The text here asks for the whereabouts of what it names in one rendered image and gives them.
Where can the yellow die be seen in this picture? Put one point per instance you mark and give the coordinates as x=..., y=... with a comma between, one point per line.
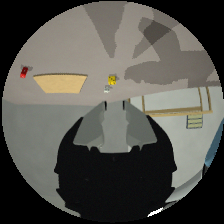
x=111, y=80

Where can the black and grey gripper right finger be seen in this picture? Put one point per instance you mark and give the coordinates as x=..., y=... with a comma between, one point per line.
x=147, y=134

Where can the white die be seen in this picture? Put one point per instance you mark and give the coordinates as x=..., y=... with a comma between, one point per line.
x=106, y=89

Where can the tan mat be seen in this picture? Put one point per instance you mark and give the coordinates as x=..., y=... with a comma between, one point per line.
x=60, y=82

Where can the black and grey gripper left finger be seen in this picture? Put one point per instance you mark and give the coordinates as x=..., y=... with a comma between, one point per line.
x=84, y=134

